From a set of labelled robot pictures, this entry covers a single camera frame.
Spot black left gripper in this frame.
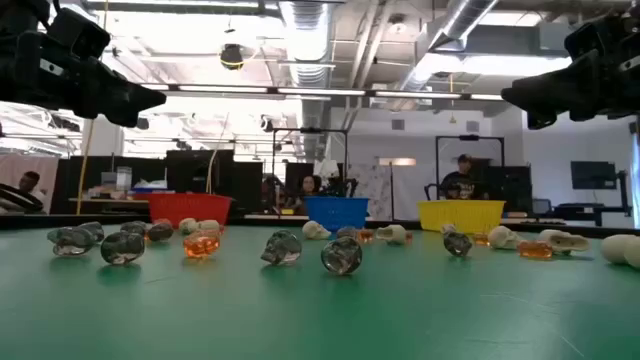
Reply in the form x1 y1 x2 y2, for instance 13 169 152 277
0 30 167 129

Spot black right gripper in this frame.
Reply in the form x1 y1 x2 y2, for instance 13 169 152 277
501 48 640 131

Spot clear plastic container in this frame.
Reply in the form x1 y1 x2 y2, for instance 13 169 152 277
115 165 134 192

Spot yellow hanging pendant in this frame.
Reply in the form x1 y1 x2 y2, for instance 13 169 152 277
448 73 458 125

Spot cluttered work table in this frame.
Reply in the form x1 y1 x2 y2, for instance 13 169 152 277
68 196 151 216

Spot long ceiling strip light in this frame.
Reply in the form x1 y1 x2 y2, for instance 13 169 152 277
139 83 506 103

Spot pink curtain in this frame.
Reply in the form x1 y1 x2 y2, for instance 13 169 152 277
0 152 60 216

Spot person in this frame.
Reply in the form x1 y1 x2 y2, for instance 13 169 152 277
439 153 489 201
292 174 324 216
0 170 49 215

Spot black desk stand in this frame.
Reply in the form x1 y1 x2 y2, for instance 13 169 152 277
552 169 634 227

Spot black ceiling dome device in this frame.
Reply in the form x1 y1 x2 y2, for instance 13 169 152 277
219 43 245 71

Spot red plastic basket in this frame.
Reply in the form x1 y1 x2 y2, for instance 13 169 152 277
147 192 234 230

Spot yellow plastic basket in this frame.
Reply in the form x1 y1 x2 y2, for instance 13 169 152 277
417 199 507 235

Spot cluster of grey pieces left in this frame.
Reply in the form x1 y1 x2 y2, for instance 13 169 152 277
99 230 146 266

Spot white patterned sheet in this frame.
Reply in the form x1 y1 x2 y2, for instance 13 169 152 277
348 163 394 221

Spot white hanging cloth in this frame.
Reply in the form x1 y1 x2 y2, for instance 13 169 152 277
313 158 342 181

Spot blue plastic basket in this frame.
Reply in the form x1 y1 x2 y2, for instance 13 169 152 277
303 195 371 233

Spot yellow hanging cable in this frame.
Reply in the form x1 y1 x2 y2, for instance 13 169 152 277
75 118 97 216

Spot black metal frame stand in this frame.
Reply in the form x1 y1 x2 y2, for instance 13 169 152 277
271 127 350 216
434 133 506 201

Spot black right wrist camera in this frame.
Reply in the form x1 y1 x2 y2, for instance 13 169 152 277
563 14 615 61

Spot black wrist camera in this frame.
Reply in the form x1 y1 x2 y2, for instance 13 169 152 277
47 7 112 60
563 14 615 61

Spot black partition wall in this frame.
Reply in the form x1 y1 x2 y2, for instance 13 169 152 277
49 148 265 216
480 164 533 214

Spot black wall monitor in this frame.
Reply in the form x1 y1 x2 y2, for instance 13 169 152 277
570 160 618 191

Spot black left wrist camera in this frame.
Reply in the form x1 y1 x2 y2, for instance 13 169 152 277
47 7 112 60

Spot white hanging cable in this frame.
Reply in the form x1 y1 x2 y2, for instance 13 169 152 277
205 112 231 195

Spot smooth silver air duct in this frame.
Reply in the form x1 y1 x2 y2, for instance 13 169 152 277
394 0 501 96

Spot black looped cable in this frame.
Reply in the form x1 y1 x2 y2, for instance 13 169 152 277
0 182 45 213

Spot black table border rail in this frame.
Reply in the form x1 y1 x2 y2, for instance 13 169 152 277
0 213 640 239

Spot ribbed silver air duct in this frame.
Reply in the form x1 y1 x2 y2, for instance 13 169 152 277
277 0 335 161

